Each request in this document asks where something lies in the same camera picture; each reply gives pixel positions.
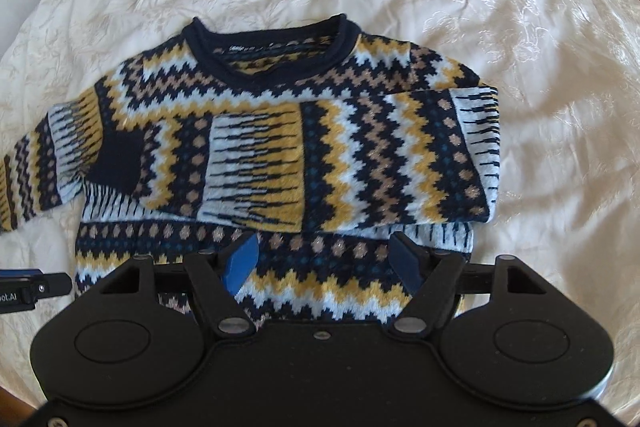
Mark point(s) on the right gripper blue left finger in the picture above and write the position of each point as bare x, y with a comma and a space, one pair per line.
215, 280

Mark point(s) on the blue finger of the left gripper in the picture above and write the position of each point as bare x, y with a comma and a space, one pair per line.
20, 290

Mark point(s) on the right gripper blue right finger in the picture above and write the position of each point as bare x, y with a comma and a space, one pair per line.
431, 278

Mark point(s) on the cream floral bed duvet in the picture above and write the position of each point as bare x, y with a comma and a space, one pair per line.
567, 72

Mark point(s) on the navy yellow patterned knit sweater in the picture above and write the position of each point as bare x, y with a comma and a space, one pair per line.
322, 140

